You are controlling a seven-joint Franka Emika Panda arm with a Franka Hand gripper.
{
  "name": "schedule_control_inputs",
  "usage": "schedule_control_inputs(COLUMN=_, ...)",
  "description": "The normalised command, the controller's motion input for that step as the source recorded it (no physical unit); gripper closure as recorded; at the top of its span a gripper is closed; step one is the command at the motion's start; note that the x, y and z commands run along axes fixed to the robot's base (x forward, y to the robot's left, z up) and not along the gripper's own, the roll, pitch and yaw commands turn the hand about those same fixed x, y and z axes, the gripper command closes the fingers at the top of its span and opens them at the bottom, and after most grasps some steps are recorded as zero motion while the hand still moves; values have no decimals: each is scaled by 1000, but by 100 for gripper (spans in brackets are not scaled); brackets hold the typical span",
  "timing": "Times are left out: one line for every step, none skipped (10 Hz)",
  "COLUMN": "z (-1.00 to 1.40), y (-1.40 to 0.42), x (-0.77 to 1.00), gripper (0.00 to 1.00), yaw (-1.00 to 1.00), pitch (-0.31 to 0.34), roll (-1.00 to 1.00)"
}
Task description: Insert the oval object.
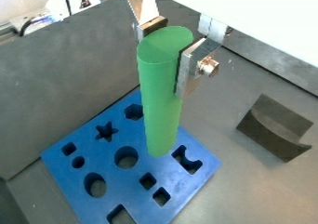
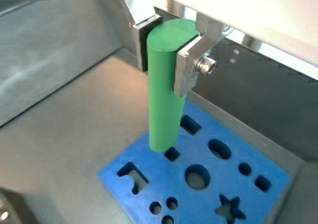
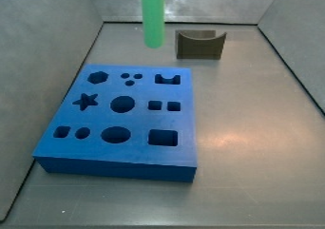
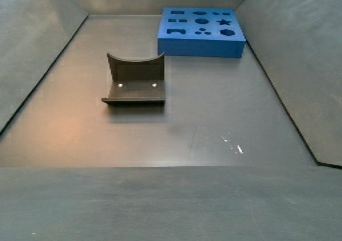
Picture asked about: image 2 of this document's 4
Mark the dark object at corner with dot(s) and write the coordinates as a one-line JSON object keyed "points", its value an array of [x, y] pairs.
{"points": [[15, 211]]}

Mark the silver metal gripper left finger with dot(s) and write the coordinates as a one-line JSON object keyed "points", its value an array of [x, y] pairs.
{"points": [[144, 20]]}

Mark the green oval peg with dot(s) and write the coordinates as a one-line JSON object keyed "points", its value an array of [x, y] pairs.
{"points": [[166, 39]]}

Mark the blue shape sorter board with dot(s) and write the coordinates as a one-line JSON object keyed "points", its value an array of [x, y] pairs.
{"points": [[212, 179]]}

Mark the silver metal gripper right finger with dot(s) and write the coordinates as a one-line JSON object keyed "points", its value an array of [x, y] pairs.
{"points": [[193, 61]]}

